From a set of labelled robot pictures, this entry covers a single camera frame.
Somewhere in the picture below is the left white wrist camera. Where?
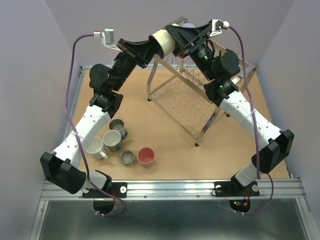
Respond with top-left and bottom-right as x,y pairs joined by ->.
93,28 -> 117,49

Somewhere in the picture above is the purple plastic cup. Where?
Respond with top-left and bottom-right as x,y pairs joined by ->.
182,22 -> 196,28

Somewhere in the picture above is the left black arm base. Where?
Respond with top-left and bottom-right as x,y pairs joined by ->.
82,181 -> 128,199

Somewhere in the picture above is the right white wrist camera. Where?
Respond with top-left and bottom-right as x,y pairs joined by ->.
208,19 -> 230,37

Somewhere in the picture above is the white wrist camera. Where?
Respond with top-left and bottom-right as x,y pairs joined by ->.
208,19 -> 230,37
93,28 -> 117,49

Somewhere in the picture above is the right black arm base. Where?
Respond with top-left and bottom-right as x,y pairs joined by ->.
212,180 -> 260,197

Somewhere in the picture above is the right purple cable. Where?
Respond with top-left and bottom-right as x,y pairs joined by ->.
226,24 -> 275,216

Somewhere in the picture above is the metal wire dish rack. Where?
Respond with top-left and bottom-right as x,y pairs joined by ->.
146,17 -> 257,146

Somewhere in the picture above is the small grey metal cup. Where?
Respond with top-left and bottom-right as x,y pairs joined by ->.
119,150 -> 135,166

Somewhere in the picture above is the steel-lined brown white cup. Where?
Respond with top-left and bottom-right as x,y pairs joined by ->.
149,29 -> 176,59

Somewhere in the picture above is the white ceramic mug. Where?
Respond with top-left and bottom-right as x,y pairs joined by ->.
86,136 -> 108,160

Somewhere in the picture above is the red plastic cup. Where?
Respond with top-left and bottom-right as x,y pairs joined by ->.
137,147 -> 155,168

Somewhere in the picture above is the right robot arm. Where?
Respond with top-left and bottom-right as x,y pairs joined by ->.
165,19 -> 295,195

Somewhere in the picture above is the aluminium front rail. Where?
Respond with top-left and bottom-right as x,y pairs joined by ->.
41,177 -> 307,201

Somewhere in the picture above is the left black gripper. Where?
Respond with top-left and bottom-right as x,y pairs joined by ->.
111,38 -> 161,92

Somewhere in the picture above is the grey ceramic mug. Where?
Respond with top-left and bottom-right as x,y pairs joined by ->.
102,130 -> 123,153

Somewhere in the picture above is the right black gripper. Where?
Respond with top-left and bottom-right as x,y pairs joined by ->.
162,23 -> 217,82

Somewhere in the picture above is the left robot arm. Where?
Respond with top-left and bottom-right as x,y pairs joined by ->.
40,38 -> 160,194

